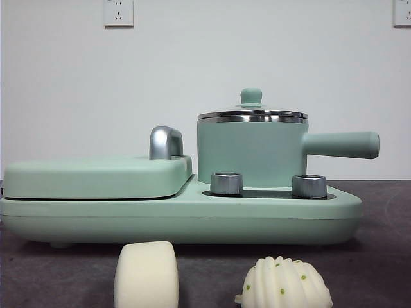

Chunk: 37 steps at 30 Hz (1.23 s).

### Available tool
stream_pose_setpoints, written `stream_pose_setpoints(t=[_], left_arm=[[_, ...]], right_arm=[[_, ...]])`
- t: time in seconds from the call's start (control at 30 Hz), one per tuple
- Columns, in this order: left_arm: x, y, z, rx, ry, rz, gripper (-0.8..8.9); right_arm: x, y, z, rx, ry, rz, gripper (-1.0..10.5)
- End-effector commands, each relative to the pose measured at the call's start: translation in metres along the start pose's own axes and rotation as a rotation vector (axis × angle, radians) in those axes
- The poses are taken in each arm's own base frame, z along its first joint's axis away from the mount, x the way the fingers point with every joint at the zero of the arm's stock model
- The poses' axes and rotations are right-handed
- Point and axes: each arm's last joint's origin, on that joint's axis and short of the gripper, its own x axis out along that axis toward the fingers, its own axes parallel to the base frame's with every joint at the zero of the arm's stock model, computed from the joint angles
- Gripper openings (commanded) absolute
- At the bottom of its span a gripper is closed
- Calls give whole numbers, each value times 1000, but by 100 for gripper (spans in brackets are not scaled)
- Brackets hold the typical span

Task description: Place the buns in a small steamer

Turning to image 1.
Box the glass pot lid green knob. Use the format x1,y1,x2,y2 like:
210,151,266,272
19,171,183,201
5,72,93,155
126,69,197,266
197,87,310,124

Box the plain white steamed bun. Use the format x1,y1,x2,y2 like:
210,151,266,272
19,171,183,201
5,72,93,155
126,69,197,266
114,241,179,308

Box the pleated white bun green dots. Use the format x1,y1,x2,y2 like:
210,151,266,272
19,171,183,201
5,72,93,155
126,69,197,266
234,255,334,308

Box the silver control knob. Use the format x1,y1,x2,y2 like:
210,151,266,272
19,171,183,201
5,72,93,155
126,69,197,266
210,171,244,196
291,173,328,198

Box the green breakfast machine base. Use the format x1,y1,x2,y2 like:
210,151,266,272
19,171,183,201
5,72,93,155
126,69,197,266
0,184,364,250

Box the green griddle cover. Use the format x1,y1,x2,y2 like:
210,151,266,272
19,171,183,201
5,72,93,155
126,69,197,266
3,154,195,201

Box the green pot with side handle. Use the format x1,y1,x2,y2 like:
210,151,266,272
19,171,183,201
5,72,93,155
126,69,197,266
197,110,381,189

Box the chrome cover handle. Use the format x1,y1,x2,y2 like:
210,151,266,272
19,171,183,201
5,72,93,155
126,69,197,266
148,125,185,160

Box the white wall socket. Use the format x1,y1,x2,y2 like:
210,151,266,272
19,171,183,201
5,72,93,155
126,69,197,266
393,0,411,28
103,0,135,28

